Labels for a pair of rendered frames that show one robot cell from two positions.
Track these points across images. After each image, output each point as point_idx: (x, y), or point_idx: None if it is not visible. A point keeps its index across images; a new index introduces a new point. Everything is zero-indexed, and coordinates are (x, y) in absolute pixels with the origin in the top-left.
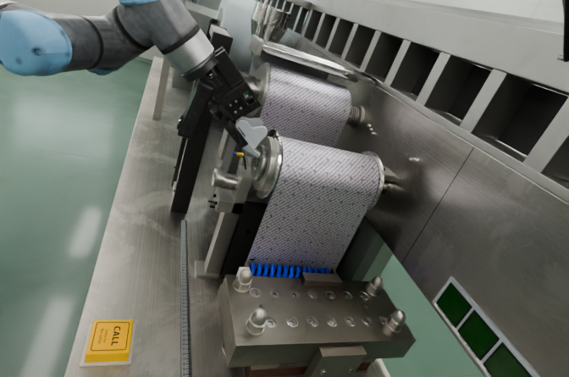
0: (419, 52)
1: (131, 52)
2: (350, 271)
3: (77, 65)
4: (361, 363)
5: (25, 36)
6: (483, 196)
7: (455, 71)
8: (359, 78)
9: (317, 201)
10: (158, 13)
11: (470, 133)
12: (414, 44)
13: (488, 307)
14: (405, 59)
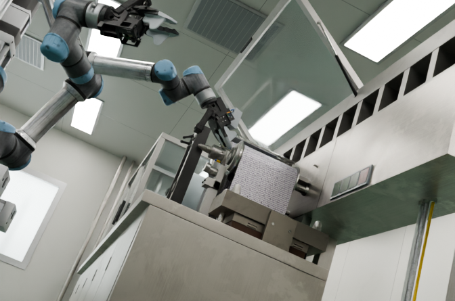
0: (316, 142)
1: (183, 93)
2: None
3: (173, 82)
4: (298, 251)
5: (170, 63)
6: (341, 148)
7: (331, 134)
8: (284, 159)
9: (263, 173)
10: (199, 77)
11: (335, 138)
12: (312, 137)
13: (347, 174)
14: (309, 145)
